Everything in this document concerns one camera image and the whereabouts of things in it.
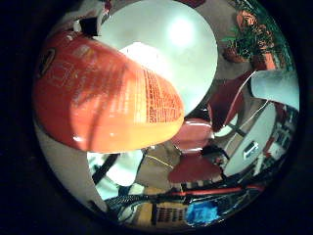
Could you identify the white round side table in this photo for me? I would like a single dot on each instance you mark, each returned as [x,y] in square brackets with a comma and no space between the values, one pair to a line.
[257,130]

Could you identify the blue bag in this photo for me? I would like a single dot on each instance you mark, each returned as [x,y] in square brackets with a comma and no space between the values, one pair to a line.
[202,212]

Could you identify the green potted plant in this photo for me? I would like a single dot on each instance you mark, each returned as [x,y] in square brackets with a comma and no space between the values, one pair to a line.
[251,39]

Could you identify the orange Tide spray bottle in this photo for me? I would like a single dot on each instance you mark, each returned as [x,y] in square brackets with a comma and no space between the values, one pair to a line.
[98,98]

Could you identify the yellow vented box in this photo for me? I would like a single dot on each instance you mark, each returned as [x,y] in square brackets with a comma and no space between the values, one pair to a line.
[166,213]

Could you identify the orange plant pot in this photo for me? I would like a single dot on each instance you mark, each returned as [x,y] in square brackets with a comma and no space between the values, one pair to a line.
[268,61]

